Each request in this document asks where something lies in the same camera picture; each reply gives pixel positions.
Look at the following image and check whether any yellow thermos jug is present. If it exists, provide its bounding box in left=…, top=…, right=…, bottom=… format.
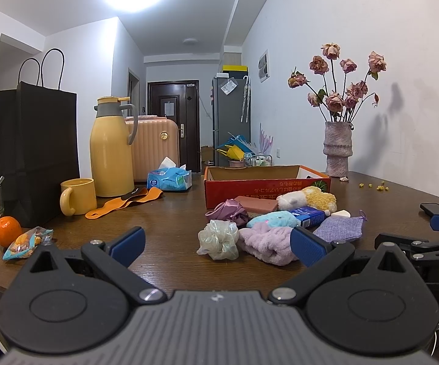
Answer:
left=90, top=96, right=138, bottom=198

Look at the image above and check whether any yellow box on refrigerator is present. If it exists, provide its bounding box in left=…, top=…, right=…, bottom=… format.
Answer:
left=222, top=64, right=248, bottom=73

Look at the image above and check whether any wall picture frame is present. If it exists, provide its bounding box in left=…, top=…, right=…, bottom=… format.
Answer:
left=258, top=50, right=270, bottom=82

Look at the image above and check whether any snack packet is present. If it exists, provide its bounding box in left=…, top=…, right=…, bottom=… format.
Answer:
left=2, top=227, right=54, bottom=261

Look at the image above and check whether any grey refrigerator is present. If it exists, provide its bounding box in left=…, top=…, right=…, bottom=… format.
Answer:
left=212, top=78, right=251, bottom=166

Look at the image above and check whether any blue tissue pack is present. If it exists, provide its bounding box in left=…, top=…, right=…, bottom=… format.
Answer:
left=147, top=157, right=192, bottom=192

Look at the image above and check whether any yellow ceramic mug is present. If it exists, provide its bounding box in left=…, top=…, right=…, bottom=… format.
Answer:
left=59, top=178, right=97, bottom=217

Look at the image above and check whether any red cardboard box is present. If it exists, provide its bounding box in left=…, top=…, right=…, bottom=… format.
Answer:
left=204, top=165, right=331, bottom=209

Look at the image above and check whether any white makeup sponge wedge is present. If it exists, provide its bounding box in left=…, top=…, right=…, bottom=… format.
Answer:
left=331, top=210, right=352, bottom=218

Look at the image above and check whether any purple linen sachet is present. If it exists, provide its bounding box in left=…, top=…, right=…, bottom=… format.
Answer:
left=314, top=212, right=367, bottom=243

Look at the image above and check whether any blue tissue packet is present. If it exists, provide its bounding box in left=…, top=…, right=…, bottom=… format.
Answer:
left=290, top=206, right=327, bottom=228

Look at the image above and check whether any dark brown entrance door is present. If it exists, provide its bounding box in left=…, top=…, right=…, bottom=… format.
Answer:
left=147, top=80, right=202, bottom=173

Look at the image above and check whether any black paper shopping bag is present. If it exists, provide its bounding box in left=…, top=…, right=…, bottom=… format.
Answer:
left=0, top=60, right=79, bottom=228

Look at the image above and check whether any pink sponge block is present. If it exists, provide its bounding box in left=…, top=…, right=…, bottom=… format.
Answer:
left=234, top=196, right=278, bottom=214

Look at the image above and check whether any pink textured vase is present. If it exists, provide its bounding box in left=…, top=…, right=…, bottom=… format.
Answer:
left=323, top=122, right=353, bottom=178

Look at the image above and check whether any purple satin scrunchie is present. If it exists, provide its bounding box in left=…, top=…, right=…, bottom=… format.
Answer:
left=205, top=199, right=250, bottom=227

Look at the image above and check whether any black phone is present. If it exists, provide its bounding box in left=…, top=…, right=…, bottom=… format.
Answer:
left=420, top=203, right=439, bottom=218

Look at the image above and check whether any orange fruit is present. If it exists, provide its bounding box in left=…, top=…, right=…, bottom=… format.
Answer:
left=0, top=216, right=22, bottom=248

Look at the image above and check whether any lilac fluffy headband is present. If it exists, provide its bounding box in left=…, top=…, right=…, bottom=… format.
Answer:
left=237, top=222, right=298, bottom=266

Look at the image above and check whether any yellow watering can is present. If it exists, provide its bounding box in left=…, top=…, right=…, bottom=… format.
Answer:
left=217, top=144, right=245, bottom=162

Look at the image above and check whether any pink hard-shell suitcase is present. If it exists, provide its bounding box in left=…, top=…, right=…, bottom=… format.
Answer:
left=132, top=115, right=180, bottom=183

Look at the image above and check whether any dried pink rose bouquet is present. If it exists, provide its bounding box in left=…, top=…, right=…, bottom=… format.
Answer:
left=287, top=43, right=387, bottom=123

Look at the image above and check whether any white and yellow plush toy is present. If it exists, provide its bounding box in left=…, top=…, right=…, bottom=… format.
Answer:
left=276, top=186, right=338, bottom=216

